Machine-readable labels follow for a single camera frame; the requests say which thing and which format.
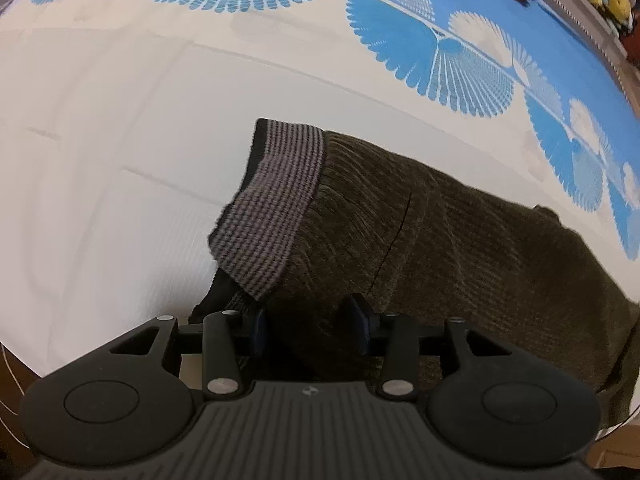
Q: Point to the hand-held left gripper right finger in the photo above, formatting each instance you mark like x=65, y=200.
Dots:
x=361, y=330

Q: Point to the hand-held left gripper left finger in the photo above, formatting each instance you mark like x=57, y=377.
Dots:
x=259, y=332

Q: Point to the blue white printed bedsheet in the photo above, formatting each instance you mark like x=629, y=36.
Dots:
x=125, y=135

